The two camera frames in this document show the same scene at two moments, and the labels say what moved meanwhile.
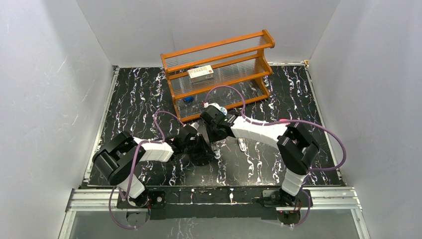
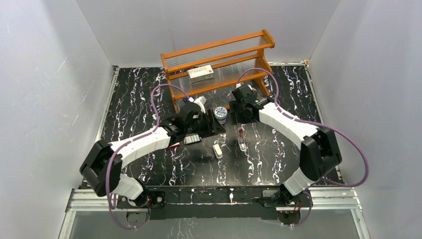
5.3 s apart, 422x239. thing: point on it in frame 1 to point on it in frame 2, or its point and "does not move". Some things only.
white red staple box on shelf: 201,73 does not move
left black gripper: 204,151 to 210,122
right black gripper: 212,138 to 234,108
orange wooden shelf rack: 230,72 does not move
